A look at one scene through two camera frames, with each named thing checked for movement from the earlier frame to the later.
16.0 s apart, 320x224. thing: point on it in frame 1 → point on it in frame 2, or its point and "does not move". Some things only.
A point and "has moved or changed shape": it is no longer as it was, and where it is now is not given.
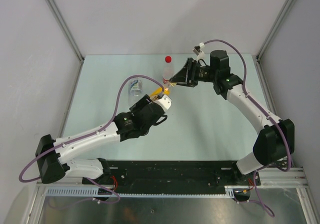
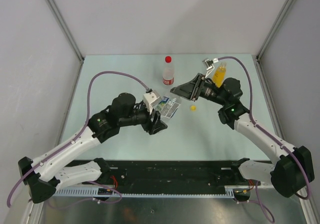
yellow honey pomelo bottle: x=158 y=93 has moved or changed shape
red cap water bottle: x=168 y=70 does not move
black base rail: x=168 y=175 does not move
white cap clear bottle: x=135 y=93 → x=167 y=107
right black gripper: x=186 y=76 → x=189 y=90
